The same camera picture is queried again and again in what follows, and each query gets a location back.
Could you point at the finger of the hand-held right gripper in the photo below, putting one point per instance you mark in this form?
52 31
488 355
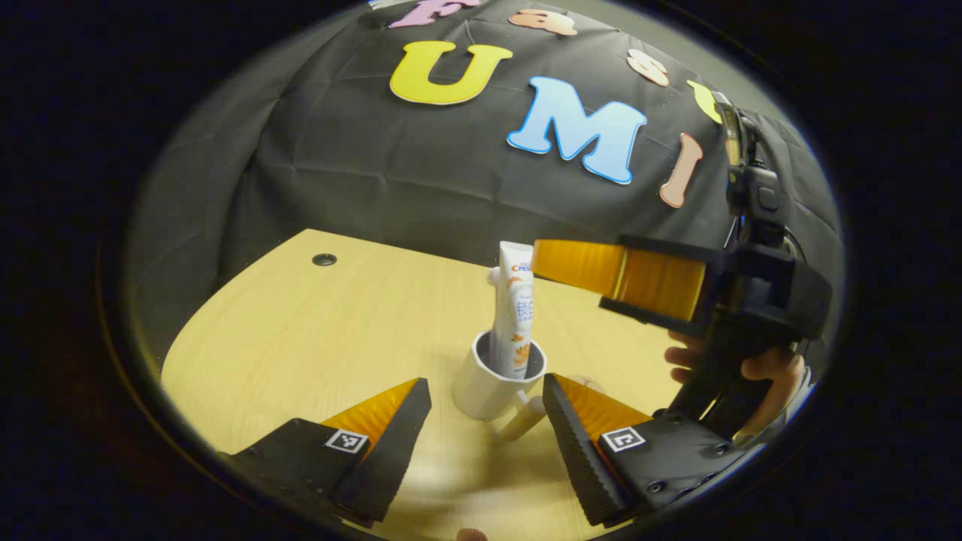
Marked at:
661 285
579 267

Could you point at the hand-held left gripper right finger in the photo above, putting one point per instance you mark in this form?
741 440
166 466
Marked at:
575 451

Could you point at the light wooden desktop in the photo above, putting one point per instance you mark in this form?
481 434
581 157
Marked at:
301 338

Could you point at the black desk grommet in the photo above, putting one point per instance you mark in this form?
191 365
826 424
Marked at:
324 259

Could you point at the pale pink toothbrush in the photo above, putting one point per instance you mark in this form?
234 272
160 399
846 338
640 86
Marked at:
492 276

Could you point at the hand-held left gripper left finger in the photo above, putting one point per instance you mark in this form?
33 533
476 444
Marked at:
391 451

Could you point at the black backdrop cloth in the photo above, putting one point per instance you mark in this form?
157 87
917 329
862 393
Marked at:
338 165

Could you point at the white toothpaste tube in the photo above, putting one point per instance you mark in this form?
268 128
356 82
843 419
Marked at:
512 315

